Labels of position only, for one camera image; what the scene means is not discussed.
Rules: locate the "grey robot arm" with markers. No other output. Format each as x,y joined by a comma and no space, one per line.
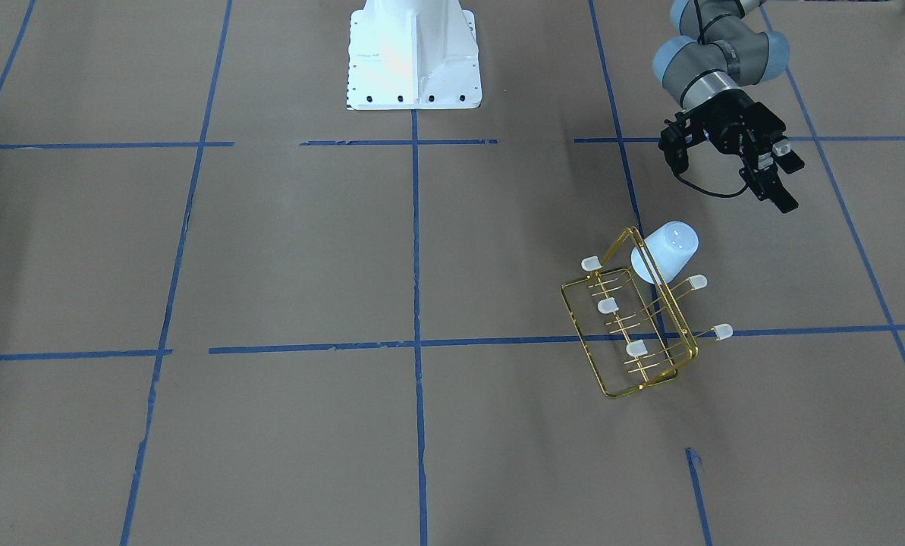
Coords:
706,68

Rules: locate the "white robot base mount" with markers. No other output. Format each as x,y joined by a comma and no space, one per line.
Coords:
413,55

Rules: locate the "gold wire cup holder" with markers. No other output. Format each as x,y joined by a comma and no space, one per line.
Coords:
634,335

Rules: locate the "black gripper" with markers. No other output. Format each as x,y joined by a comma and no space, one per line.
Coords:
734,115

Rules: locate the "light blue plastic cup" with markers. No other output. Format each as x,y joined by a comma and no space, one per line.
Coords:
668,249

